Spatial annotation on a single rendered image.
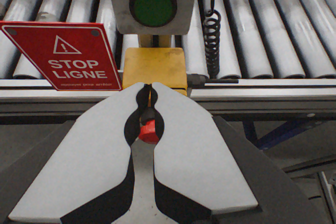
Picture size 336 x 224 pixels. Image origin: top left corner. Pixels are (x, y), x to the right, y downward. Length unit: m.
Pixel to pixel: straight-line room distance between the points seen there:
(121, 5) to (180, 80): 0.09
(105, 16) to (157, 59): 0.28
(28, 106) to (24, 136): 0.87
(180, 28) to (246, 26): 0.33
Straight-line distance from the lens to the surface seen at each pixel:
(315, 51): 0.53
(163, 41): 0.24
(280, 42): 0.50
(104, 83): 0.30
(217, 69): 0.32
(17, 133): 1.34
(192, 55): 0.41
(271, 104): 0.45
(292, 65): 0.47
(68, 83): 0.32
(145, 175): 1.06
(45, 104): 0.43
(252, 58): 0.45
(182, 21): 0.19
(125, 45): 0.43
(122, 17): 0.19
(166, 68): 0.22
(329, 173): 0.78
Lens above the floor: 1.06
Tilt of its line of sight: 62 degrees down
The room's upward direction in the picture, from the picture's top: 5 degrees clockwise
